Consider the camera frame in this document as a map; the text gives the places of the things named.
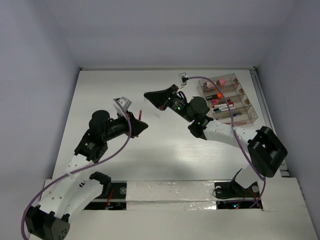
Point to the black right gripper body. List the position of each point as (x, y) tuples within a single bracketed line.
[(178, 104)]

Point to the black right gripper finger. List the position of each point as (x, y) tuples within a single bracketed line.
[(159, 97), (161, 104)]

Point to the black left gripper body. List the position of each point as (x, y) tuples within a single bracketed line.
[(119, 127)]

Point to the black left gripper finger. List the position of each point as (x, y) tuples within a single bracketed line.
[(137, 126), (136, 131)]

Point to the red gel pen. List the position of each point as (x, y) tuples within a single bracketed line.
[(140, 117)]

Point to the pink black highlighter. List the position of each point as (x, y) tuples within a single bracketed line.
[(217, 101)]

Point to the orange black highlighter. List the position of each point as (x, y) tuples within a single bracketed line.
[(214, 96)]

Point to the white pen blue cap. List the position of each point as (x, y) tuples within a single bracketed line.
[(224, 109)]

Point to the white pen red cap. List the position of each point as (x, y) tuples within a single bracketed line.
[(223, 106)]

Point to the dark blue ballpoint pen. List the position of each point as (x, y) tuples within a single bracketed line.
[(236, 114)]

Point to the red ballpoint pen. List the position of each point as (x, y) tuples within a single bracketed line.
[(239, 123)]

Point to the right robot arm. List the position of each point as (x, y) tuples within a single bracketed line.
[(264, 149)]

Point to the clear plastic organizer tray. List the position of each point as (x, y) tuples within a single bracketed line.
[(232, 91)]

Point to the white foam front board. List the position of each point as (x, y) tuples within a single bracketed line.
[(291, 221)]

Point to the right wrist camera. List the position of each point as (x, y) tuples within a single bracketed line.
[(183, 78)]

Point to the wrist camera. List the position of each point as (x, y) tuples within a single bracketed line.
[(122, 105), (183, 78)]

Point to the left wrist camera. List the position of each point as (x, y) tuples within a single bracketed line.
[(122, 105)]

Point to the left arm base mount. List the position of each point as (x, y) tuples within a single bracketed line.
[(115, 200)]

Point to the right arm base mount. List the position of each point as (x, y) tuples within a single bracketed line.
[(230, 195)]

